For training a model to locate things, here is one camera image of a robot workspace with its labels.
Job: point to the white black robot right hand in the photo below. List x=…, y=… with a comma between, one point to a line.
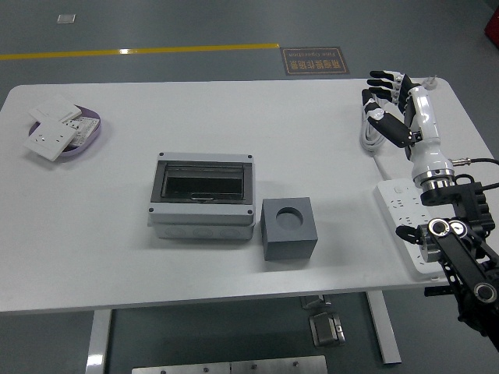
x=427, y=128

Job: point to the grey box with clear lid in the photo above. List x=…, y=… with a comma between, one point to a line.
x=202, y=231

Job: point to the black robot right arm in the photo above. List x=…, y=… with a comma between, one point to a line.
x=468, y=202

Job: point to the grey cube with round hole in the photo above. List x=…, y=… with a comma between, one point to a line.
x=288, y=245

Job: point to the metal floor socket box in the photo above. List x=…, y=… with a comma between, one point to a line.
x=325, y=331

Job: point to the white power strip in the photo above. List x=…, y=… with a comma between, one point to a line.
x=397, y=202

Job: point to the red object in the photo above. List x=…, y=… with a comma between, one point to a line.
x=493, y=25

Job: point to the brown floor sign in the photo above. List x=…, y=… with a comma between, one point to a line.
x=313, y=61

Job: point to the black table control panel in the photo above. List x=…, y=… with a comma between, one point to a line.
x=434, y=291

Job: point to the white table leg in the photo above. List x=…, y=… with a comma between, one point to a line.
x=384, y=331
x=97, y=343

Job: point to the flat grey metal plate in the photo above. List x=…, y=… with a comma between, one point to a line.
x=234, y=367

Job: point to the purple tray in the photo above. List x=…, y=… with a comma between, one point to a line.
x=94, y=135

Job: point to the white many-hole socket panel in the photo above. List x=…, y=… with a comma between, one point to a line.
x=85, y=126

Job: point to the small metal floor plate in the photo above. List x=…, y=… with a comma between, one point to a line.
x=66, y=18

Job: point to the metal under-table bracket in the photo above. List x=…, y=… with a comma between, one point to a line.
x=313, y=302

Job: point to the white wall switch panel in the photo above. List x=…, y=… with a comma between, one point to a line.
x=54, y=109

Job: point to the white wall socket panel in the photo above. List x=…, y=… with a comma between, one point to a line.
x=48, y=138

